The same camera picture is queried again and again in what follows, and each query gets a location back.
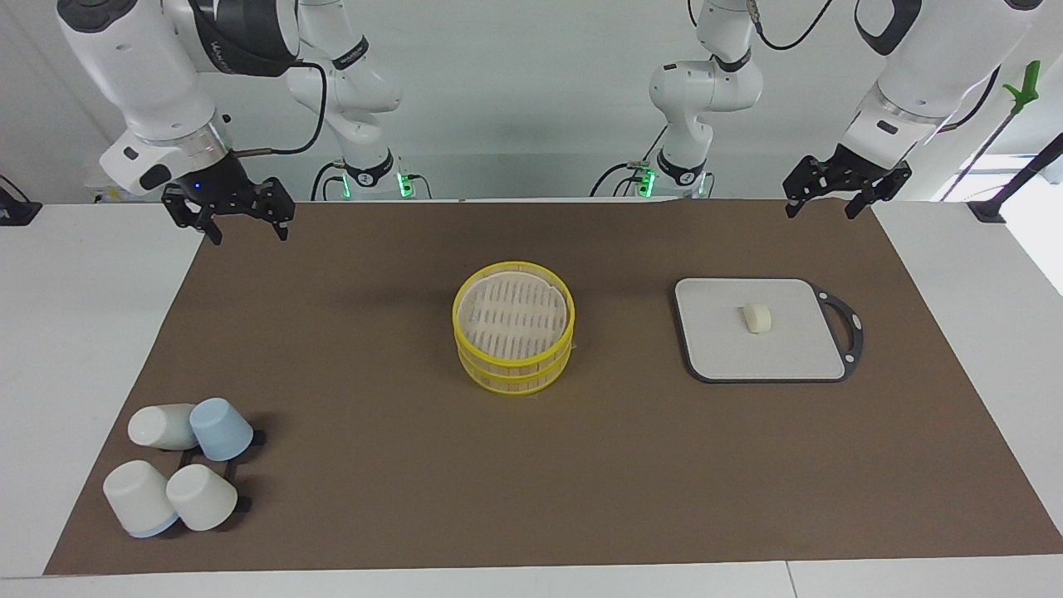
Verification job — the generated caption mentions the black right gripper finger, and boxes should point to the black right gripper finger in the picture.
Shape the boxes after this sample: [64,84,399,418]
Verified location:
[164,184,223,245]
[259,177,296,242]

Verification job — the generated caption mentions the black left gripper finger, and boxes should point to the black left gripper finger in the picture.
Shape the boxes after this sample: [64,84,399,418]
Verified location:
[847,166,912,220]
[784,156,830,218]

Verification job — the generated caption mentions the yellow bamboo steamer basket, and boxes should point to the yellow bamboo steamer basket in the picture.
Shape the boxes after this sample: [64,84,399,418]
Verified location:
[453,262,576,362]

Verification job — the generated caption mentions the yellow rimmed bamboo steamer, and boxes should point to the yellow rimmed bamboo steamer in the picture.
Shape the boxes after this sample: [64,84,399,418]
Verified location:
[455,332,576,395]

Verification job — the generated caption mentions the black pole with clamp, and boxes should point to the black pole with clamp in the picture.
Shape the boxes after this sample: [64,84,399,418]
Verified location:
[967,131,1063,223]

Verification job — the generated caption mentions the white cutting board grey rim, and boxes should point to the white cutting board grey rim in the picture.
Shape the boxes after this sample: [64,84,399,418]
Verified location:
[674,277,865,384]

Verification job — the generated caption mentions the green clip on thin rod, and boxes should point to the green clip on thin rod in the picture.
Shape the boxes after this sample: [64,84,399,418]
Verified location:
[941,60,1041,202]

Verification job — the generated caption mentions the black table clamp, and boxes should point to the black table clamp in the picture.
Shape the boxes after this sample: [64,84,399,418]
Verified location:
[0,174,42,227]

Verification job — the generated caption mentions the white plastic cup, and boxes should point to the white plastic cup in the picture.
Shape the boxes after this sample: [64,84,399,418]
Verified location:
[103,459,179,538]
[166,463,239,532]
[127,403,200,451]

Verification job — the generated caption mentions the light blue plastic cup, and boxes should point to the light blue plastic cup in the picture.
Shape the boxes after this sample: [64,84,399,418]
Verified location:
[189,397,254,462]

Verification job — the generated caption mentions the brown table mat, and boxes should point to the brown table mat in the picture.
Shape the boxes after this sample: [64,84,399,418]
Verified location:
[43,199,1063,576]

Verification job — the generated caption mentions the black right base cables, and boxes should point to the black right base cables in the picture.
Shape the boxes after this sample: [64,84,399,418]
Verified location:
[311,158,433,200]

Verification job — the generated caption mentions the black base cables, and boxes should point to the black base cables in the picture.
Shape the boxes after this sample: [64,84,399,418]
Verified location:
[311,158,433,200]
[590,125,715,199]

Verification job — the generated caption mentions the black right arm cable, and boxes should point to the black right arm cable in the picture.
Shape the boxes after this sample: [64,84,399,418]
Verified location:
[231,61,330,157]

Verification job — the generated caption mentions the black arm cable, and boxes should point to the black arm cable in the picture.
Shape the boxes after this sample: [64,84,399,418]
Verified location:
[231,61,330,157]
[743,0,1002,134]

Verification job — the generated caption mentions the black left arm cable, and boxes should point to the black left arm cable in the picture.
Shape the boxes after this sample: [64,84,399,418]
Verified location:
[743,0,1002,134]

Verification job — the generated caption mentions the black left base cables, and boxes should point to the black left base cables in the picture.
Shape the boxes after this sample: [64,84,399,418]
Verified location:
[590,125,715,199]

